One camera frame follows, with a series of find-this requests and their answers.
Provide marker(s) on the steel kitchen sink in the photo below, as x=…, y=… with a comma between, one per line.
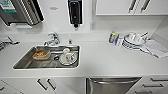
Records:
x=25, y=63

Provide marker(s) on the white cup on plate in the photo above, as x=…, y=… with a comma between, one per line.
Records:
x=68, y=57

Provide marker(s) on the white sink base cabinet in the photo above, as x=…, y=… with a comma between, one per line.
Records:
x=43, y=86

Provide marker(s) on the dish soap bottle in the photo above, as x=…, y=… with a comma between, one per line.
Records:
x=113, y=37

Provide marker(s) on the stack of white dishes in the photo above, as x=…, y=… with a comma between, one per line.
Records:
x=135, y=40

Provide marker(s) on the white upper cabinet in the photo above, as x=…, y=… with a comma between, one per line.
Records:
x=131, y=6

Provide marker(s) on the orange bowl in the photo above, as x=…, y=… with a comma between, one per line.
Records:
x=41, y=54

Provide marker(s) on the stainless steel dishwasher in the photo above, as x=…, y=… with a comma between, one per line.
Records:
x=111, y=86

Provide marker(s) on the small wall label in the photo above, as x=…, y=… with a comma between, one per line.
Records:
x=53, y=8

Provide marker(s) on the steel paper towel dispenser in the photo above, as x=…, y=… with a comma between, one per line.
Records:
x=20, y=11

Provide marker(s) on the black wall soap dispenser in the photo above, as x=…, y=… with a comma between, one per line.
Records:
x=75, y=13

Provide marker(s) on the white wall outlet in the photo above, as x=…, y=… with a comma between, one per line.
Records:
x=92, y=26

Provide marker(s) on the chrome faucet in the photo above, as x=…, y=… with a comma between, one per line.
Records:
x=51, y=39

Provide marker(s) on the white drawer unit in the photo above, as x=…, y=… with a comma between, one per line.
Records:
x=151, y=85

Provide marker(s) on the white folded towel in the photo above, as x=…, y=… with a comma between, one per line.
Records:
x=156, y=48

